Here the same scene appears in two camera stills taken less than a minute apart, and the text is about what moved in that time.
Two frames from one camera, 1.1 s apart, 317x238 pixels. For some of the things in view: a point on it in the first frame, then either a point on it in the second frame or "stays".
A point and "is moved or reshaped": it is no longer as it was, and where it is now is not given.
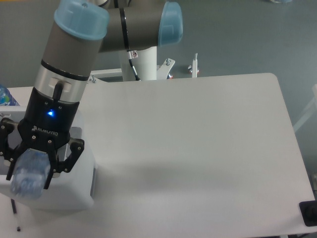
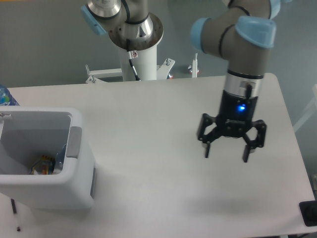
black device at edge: (308, 211) stays
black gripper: (48, 122) to (236, 116)
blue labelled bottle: (6, 98) stays
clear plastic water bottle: (30, 174) is moved or reshaped
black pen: (15, 210) stays
